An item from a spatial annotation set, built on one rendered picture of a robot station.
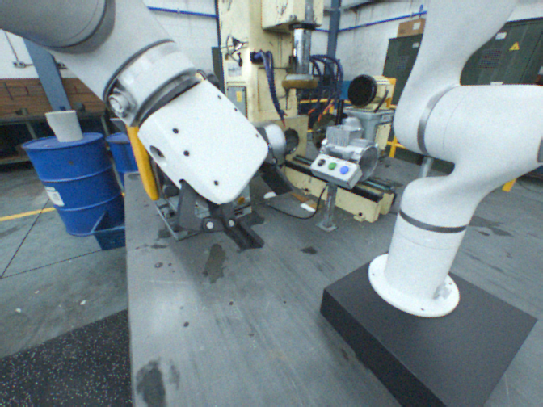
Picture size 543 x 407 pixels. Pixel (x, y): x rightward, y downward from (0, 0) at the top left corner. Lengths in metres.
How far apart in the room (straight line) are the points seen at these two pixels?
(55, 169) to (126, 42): 2.41
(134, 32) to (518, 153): 0.43
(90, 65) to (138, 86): 0.04
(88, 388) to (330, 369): 1.32
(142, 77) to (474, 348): 0.63
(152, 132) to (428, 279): 0.54
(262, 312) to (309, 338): 0.13
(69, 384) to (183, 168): 1.59
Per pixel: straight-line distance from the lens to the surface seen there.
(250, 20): 1.34
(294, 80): 1.19
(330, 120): 1.41
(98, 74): 0.23
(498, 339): 0.64
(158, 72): 0.22
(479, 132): 0.42
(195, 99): 0.23
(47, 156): 2.58
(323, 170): 0.82
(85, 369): 1.74
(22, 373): 1.93
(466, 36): 0.43
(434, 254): 0.53
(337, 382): 0.58
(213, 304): 0.68
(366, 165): 1.14
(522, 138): 0.41
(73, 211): 2.73
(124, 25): 0.23
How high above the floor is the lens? 1.33
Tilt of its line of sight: 29 degrees down
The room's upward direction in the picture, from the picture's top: straight up
